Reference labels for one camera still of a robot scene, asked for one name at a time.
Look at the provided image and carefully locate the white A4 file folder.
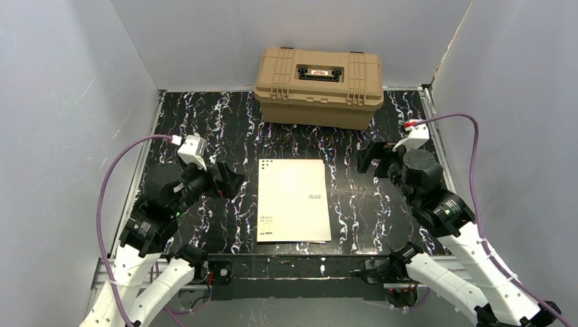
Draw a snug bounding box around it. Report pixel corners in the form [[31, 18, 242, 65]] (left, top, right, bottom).
[[257, 159, 332, 243]]

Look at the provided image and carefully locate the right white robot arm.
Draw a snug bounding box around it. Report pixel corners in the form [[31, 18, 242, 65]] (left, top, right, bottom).
[[351, 141, 562, 326]]

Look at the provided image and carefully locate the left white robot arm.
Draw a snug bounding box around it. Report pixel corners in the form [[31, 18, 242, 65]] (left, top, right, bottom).
[[82, 161, 246, 326]]

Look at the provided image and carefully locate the tan plastic toolbox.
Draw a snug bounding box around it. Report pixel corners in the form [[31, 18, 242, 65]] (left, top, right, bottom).
[[254, 48, 384, 131]]

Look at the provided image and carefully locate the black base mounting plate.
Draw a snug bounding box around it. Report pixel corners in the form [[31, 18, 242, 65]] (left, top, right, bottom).
[[164, 253, 436, 302]]

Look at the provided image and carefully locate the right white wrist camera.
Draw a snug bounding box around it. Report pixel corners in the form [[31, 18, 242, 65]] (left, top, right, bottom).
[[393, 119, 430, 152]]

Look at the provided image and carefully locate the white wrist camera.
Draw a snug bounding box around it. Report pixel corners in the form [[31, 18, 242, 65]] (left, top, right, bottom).
[[171, 134, 207, 170], [393, 119, 430, 152]]

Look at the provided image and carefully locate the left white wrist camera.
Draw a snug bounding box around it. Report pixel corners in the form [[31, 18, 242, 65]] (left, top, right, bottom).
[[171, 134, 207, 170]]

